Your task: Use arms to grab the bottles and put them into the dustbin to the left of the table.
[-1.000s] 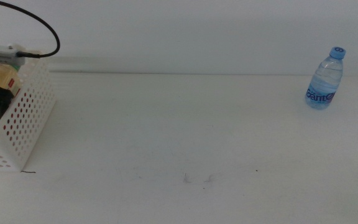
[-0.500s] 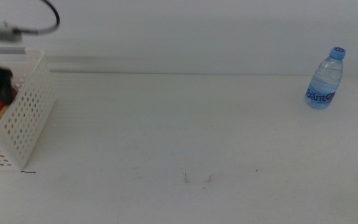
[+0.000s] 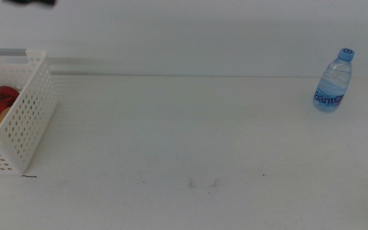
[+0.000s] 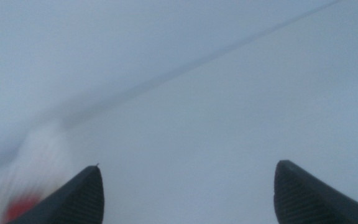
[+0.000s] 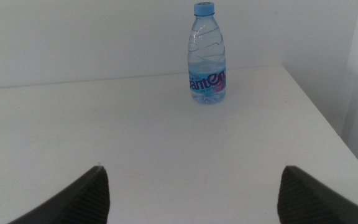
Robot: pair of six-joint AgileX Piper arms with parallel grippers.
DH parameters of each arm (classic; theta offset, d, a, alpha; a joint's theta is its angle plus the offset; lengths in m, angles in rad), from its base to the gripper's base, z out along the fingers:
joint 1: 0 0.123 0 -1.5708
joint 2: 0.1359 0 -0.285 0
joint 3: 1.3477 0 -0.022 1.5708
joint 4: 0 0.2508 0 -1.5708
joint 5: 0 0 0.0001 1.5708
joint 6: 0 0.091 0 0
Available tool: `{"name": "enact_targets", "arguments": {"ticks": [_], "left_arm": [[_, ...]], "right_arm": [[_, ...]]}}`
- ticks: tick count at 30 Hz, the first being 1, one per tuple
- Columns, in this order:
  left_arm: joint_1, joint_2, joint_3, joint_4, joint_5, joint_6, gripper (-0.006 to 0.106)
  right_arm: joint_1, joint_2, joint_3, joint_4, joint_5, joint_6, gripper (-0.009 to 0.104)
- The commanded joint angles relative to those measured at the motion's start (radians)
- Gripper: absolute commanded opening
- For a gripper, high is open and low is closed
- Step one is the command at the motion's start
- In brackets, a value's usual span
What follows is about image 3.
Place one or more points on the yellow tea bottle white cap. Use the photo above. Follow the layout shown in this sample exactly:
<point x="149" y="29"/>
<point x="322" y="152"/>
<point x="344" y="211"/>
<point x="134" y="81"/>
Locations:
<point x="1" y="119"/>

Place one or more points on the white perforated plastic basket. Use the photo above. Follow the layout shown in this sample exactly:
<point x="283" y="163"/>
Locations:
<point x="21" y="134"/>

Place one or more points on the clear water bottle blue cap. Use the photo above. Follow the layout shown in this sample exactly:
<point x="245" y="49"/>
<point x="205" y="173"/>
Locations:
<point x="332" y="86"/>

